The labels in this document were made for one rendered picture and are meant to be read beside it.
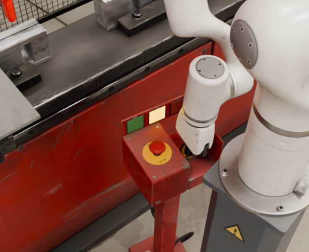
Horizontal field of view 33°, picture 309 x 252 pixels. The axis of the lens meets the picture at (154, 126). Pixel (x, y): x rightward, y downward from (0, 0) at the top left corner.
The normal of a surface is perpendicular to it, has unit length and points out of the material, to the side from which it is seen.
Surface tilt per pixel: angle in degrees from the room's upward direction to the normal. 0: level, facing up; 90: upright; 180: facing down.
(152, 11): 0
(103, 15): 90
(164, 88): 90
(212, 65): 5
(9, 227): 90
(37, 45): 90
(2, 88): 0
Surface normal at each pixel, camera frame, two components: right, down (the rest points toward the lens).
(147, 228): 0.02, -0.63
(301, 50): 0.26, 0.48
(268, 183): -0.32, 0.73
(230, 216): -0.65, 0.58
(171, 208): 0.50, 0.68
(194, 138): -0.80, 0.44
